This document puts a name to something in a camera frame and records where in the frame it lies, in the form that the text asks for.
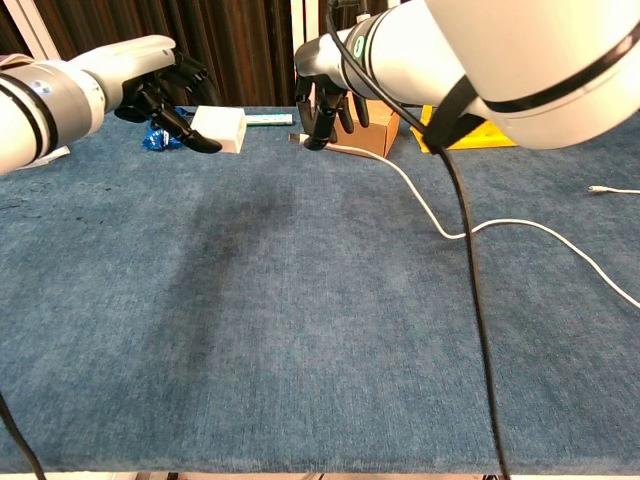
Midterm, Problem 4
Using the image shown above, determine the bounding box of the white slanted frame bar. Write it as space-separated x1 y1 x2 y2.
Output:
4 0 61 61

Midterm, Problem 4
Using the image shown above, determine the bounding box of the white cable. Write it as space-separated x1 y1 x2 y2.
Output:
288 131 640 309

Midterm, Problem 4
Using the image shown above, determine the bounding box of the blue table cloth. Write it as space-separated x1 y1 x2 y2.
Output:
0 104 640 474

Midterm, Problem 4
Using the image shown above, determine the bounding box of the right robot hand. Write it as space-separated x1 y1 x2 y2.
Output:
293 33 371 151

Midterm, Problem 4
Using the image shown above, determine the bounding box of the blue snack packet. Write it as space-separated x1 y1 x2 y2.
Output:
139 124 184 151

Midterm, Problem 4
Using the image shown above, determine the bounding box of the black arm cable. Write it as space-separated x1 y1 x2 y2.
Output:
325 0 512 480
0 392 46 480

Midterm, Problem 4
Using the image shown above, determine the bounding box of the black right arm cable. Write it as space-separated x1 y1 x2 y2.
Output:
325 0 512 480

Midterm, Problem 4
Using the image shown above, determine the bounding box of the small cardboard box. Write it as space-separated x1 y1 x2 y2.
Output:
329 97 401 159

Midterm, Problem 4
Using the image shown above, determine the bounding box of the white charger cube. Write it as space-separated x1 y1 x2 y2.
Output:
190 105 248 154

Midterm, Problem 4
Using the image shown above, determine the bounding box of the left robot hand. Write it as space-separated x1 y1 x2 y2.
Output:
67 33 224 155

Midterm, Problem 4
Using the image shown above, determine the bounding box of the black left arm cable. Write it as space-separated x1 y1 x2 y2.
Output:
0 392 46 480

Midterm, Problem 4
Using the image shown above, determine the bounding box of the yellow test tube rack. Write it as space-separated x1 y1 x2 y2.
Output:
409 104 519 151

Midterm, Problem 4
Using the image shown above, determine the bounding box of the white upright frame post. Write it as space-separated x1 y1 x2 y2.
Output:
291 0 321 109

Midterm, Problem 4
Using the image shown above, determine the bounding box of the red capped white marker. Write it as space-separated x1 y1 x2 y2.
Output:
244 112 294 126

